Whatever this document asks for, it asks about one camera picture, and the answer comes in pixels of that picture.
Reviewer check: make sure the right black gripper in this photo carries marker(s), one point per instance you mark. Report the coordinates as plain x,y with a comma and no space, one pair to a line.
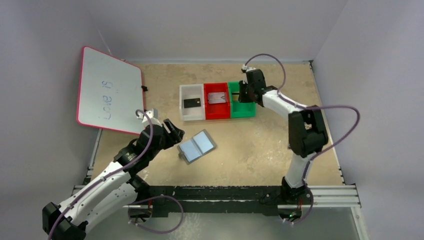
245,91

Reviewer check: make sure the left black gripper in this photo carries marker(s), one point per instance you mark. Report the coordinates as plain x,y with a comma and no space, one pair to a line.
169,133

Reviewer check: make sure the grey leather card holder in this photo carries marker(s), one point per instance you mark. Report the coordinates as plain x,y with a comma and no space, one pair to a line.
196,147

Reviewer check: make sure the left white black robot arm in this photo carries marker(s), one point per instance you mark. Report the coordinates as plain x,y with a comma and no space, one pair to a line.
118,185

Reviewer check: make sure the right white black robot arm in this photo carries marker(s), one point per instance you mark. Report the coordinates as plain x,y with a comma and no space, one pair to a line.
307,133

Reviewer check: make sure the silver pink credit card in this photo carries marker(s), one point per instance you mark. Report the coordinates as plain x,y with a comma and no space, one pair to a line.
216,97

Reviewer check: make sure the black credit card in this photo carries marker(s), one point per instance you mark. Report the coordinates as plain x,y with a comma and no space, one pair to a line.
192,103

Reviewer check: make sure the green plastic bin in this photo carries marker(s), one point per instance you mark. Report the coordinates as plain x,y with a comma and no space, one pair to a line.
239,109

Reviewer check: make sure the red plastic bin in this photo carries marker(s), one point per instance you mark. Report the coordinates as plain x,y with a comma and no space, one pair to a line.
215,111

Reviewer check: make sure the white plastic bin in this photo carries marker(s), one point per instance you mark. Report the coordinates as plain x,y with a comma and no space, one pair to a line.
191,91

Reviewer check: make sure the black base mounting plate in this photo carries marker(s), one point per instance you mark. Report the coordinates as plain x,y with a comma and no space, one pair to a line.
265,200

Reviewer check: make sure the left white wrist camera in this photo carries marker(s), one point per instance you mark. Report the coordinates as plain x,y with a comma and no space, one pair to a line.
148,116

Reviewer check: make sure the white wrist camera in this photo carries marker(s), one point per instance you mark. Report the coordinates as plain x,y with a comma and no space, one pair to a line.
148,116
245,68

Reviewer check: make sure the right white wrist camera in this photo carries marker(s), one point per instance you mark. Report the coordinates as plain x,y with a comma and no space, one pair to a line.
245,68

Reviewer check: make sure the white board with pink frame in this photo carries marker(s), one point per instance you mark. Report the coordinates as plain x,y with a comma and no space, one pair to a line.
110,91

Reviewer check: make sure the aluminium frame rail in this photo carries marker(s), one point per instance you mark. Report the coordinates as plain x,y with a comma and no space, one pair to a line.
334,196

